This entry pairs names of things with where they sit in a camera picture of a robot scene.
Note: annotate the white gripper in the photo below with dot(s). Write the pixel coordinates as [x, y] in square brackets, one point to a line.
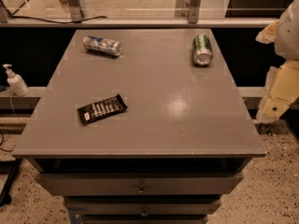
[289, 34]

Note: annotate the green soda can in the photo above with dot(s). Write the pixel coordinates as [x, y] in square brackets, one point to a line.
[202, 50]

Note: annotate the silver blue redbull can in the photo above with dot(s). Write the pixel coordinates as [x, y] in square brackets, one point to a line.
[107, 46]

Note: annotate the grey drawer cabinet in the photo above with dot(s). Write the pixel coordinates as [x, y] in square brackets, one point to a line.
[180, 118]

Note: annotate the black snack bar wrapper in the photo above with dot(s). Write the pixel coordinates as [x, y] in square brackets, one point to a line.
[101, 109]

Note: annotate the grey drawer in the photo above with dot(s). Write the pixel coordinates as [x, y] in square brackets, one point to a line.
[139, 184]
[149, 206]

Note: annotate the top grey drawer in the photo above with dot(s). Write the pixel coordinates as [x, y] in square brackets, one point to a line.
[139, 184]

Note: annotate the white pump soap bottle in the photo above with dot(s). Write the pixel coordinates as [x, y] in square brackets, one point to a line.
[16, 82]

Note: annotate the metal frame post right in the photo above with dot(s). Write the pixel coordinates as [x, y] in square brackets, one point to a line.
[194, 8]

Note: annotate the metal frame post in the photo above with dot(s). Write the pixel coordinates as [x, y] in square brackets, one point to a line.
[194, 8]
[75, 11]

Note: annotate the metal frame post left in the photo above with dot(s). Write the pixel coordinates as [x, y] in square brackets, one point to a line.
[75, 11]

